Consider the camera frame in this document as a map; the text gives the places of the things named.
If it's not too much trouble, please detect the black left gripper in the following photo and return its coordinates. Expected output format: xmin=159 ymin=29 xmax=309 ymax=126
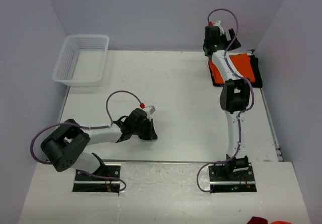
xmin=132 ymin=118 xmax=157 ymax=140

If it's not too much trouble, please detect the orange t shirt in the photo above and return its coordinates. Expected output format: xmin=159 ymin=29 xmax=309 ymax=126
xmin=208 ymin=53 xmax=256 ymax=86

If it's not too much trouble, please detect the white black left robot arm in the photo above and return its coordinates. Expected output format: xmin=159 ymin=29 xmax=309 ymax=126
xmin=41 ymin=106 xmax=158 ymax=180

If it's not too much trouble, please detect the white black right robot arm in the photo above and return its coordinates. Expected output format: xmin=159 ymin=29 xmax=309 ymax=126
xmin=203 ymin=23 xmax=252 ymax=180

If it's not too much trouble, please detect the folded black t shirt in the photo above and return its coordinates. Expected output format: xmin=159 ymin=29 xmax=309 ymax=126
xmin=208 ymin=53 xmax=263 ymax=88

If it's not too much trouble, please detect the white plastic mesh basket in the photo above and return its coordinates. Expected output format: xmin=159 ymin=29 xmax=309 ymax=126
xmin=52 ymin=34 xmax=109 ymax=87

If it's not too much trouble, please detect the dark red cloth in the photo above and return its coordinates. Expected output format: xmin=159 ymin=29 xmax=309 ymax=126
xmin=247 ymin=216 xmax=268 ymax=224

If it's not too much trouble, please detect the orange cloth at edge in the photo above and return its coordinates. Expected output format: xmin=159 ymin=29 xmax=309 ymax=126
xmin=271 ymin=220 xmax=292 ymax=224

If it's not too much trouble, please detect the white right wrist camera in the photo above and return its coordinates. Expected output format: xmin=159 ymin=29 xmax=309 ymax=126
xmin=214 ymin=20 xmax=225 ymax=35

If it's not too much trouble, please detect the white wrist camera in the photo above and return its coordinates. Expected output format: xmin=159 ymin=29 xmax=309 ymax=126
xmin=214 ymin=20 xmax=225 ymax=35
xmin=143 ymin=106 xmax=156 ymax=120

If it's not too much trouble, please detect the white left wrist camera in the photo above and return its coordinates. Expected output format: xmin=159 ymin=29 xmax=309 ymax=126
xmin=143 ymin=106 xmax=156 ymax=120

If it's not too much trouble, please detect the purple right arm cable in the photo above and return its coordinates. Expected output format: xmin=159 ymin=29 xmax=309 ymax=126
xmin=206 ymin=8 xmax=254 ymax=163

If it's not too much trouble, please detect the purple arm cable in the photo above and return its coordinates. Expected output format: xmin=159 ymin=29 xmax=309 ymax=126
xmin=206 ymin=8 xmax=254 ymax=163
xmin=30 ymin=90 xmax=146 ymax=163

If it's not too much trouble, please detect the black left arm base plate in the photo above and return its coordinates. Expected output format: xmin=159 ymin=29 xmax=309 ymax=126
xmin=72 ymin=164 xmax=123 ymax=193

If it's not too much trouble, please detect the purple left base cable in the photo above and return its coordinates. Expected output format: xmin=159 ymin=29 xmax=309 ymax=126
xmin=76 ymin=170 xmax=126 ymax=191

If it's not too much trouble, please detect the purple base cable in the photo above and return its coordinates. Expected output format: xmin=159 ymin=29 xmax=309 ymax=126
xmin=76 ymin=170 xmax=126 ymax=191
xmin=196 ymin=161 xmax=227 ymax=193

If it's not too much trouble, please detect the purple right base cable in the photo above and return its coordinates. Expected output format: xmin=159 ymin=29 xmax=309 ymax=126
xmin=196 ymin=161 xmax=227 ymax=193

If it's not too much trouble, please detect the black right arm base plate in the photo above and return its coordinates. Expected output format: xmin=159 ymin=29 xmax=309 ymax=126
xmin=208 ymin=162 xmax=257 ymax=193

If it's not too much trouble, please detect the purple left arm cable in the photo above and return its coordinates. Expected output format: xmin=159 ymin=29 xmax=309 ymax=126
xmin=30 ymin=90 xmax=146 ymax=163

